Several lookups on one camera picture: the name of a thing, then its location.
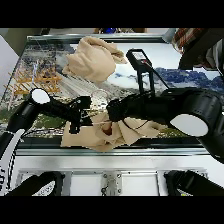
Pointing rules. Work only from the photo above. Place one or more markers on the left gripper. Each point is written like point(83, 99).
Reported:
point(80, 104)

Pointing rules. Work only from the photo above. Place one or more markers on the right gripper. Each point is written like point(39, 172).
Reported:
point(118, 110)

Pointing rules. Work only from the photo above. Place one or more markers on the beige garment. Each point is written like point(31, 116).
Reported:
point(93, 60)
point(90, 138)

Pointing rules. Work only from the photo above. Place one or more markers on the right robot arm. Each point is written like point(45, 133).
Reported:
point(196, 110)

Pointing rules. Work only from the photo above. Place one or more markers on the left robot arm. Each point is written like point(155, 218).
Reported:
point(20, 116)

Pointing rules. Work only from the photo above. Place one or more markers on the checked shirt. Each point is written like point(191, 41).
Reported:
point(186, 37)

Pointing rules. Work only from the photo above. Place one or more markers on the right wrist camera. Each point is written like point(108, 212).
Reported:
point(140, 63)

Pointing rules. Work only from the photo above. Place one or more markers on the silver frame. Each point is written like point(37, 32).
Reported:
point(133, 160)

